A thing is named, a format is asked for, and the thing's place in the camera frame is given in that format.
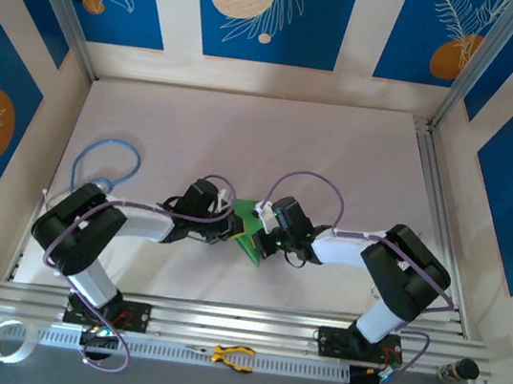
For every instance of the green paper sheet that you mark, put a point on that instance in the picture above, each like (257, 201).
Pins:
(250, 249)

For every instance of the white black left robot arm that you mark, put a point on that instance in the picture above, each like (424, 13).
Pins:
(145, 226)

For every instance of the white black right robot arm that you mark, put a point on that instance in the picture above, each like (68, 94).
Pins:
(339, 250)

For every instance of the yellow black pliers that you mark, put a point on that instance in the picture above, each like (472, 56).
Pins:
(224, 355)

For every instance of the blue stethoscope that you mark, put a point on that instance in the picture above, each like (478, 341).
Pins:
(116, 141)

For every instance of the black left controller board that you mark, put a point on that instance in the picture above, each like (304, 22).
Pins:
(106, 343)

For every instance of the black controller board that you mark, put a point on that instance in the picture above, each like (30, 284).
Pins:
(106, 343)
(356, 383)

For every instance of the black right controller board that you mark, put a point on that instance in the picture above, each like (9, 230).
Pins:
(356, 383)

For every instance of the clear tape roll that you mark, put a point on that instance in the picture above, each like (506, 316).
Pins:
(27, 346)

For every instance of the dark capped bottle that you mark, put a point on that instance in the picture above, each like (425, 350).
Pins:
(467, 368)

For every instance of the aluminium mounting rail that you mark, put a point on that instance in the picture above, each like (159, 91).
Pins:
(236, 324)

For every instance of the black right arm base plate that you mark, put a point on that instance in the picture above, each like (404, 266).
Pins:
(331, 340)

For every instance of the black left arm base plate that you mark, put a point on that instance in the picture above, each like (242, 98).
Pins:
(136, 316)

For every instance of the aluminium side rail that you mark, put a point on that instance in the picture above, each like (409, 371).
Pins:
(433, 189)

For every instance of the aluminium frame post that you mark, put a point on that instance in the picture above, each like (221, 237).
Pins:
(475, 65)
(66, 14)

